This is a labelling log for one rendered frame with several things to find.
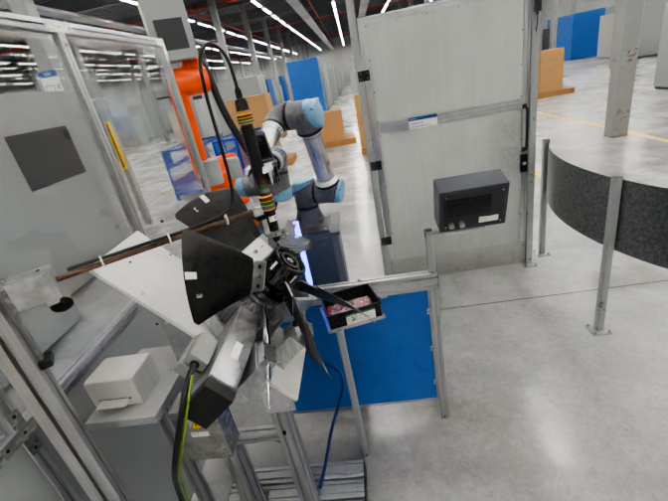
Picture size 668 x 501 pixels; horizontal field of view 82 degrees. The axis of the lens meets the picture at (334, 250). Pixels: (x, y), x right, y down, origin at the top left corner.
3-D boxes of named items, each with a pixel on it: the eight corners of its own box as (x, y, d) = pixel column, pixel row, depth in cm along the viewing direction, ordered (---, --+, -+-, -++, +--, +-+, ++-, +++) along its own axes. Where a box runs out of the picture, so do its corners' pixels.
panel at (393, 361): (282, 416, 206) (250, 312, 179) (283, 414, 207) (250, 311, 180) (438, 400, 197) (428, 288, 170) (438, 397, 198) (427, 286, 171)
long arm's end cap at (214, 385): (183, 404, 91) (209, 375, 87) (210, 418, 92) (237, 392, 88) (178, 414, 88) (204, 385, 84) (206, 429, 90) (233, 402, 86)
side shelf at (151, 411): (87, 430, 122) (83, 423, 121) (143, 355, 155) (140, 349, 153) (158, 423, 119) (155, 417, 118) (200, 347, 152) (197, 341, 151)
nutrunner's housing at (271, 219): (273, 244, 122) (233, 88, 103) (268, 241, 125) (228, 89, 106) (284, 239, 123) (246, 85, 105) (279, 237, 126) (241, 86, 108)
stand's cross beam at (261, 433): (234, 444, 143) (231, 437, 141) (237, 435, 146) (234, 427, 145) (282, 440, 141) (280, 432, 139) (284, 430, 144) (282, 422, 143)
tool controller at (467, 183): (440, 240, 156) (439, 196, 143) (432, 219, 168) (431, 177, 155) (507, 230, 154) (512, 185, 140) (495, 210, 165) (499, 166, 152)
